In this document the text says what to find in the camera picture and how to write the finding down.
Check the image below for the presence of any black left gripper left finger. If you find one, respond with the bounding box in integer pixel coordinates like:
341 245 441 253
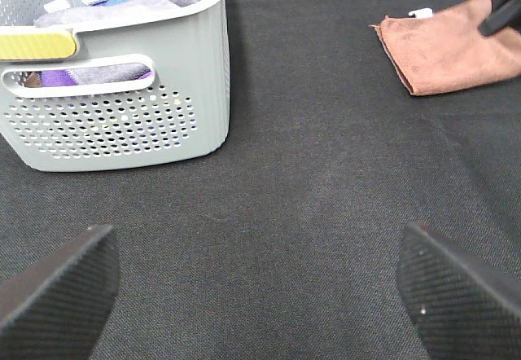
1 225 120 359

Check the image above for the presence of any brown towel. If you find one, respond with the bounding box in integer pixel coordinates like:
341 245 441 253
374 0 520 96

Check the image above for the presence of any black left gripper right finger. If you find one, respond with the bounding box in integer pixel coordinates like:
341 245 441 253
396 223 520 359

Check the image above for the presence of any purple towel in basket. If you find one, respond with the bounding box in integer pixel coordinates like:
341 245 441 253
24 0 207 89

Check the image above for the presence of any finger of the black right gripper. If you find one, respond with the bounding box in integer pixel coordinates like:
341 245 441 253
478 0 520 37

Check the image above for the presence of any grey perforated laundry basket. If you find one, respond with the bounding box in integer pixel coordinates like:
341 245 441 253
1 0 230 172

